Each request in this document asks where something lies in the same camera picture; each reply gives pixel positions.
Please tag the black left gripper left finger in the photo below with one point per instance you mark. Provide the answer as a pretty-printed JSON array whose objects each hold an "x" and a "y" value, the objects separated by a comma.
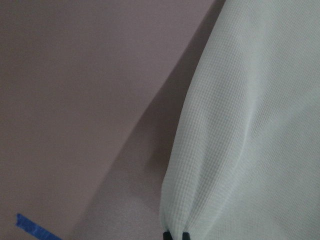
[{"x": 167, "y": 235}]

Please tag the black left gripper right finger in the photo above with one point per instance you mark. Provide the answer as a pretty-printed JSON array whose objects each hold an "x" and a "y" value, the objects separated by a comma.
[{"x": 185, "y": 236}]

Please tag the olive green long-sleeve shirt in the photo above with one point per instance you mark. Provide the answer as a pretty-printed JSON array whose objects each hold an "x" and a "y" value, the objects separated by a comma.
[{"x": 245, "y": 162}]

